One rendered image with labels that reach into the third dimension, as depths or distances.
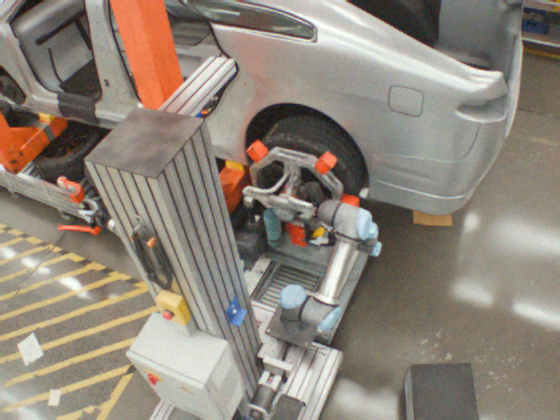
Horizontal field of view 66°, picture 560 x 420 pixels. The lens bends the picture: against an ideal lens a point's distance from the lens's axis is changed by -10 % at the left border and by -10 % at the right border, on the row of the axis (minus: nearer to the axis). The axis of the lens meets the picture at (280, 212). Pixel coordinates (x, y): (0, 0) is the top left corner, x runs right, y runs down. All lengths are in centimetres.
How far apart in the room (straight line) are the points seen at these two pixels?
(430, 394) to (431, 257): 123
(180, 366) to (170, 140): 85
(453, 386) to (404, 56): 170
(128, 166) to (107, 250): 272
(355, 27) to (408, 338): 192
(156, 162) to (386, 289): 238
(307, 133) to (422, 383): 147
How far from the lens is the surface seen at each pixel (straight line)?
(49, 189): 416
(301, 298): 205
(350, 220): 195
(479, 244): 371
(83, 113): 387
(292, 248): 326
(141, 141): 131
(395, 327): 320
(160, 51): 221
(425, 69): 226
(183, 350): 180
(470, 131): 238
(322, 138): 259
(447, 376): 272
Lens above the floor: 278
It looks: 47 degrees down
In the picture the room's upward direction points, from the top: 7 degrees counter-clockwise
